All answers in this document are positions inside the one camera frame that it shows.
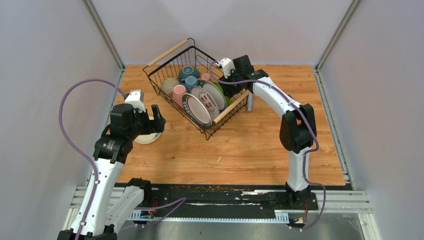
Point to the white plate red characters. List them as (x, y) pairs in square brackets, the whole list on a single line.
[(207, 101)]

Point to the white plate dark striped rim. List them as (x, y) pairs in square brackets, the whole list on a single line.
[(196, 111)]

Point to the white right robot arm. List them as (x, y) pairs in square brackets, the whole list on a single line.
[(297, 131)]

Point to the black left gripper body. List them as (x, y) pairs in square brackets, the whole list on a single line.
[(142, 125)]

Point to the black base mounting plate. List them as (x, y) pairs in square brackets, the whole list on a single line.
[(220, 201)]

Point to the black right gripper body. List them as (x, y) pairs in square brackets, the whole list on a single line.
[(232, 89)]

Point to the grey cylindrical handle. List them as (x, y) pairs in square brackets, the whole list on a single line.
[(249, 103)]

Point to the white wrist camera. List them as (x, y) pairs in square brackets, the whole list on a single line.
[(135, 98), (227, 66)]

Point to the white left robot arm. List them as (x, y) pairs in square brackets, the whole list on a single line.
[(94, 220)]

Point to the small mauve cup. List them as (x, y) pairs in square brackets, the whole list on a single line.
[(205, 77)]

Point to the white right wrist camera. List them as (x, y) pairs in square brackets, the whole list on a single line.
[(227, 66)]

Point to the beige ceramic bowl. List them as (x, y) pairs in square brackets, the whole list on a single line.
[(168, 85)]

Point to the lime green plate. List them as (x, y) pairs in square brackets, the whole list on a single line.
[(227, 99)]

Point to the light blue mug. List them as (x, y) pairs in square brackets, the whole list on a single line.
[(189, 83)]

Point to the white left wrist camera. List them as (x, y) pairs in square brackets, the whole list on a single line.
[(135, 98)]

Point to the black wire dish rack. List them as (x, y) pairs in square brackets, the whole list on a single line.
[(168, 65)]

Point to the white plate green lettered rim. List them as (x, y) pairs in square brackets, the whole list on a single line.
[(215, 93)]

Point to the pink cup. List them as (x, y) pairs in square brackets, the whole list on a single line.
[(177, 94)]

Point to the dark blue ceramic bowl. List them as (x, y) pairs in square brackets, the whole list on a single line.
[(187, 71)]

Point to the cream plate black splotch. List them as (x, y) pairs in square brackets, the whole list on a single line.
[(147, 138)]

